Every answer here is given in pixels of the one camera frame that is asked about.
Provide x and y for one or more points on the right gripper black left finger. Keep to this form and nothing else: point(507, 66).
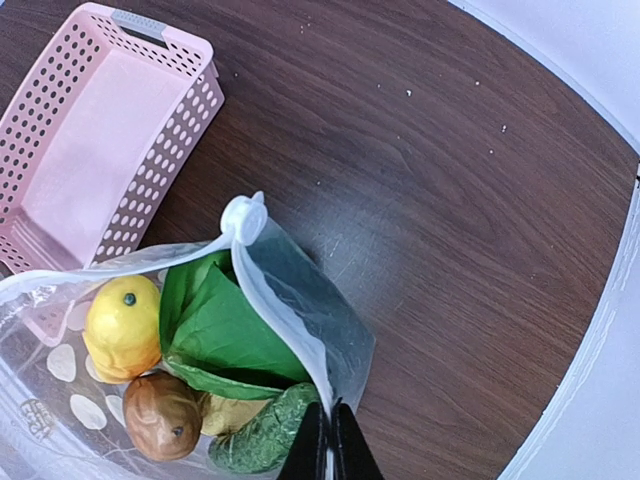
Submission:
point(307, 458)

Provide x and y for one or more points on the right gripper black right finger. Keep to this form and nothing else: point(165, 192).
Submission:
point(353, 459)

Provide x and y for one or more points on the dark green cucumber toy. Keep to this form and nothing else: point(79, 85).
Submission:
point(264, 442)

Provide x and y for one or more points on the pale yellow wrinkled fruit toy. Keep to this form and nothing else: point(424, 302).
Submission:
point(224, 416)

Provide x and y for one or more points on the clear zip top bag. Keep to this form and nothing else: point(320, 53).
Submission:
point(60, 421)

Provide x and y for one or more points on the brown potato toy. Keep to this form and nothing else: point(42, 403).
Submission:
point(162, 416)

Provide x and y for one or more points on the green bok choy toy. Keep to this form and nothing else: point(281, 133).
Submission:
point(214, 340)

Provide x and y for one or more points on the yellow lemon toy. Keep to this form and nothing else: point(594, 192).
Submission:
point(121, 330)

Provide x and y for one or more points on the pink perforated plastic basket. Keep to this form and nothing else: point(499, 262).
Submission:
point(97, 133)

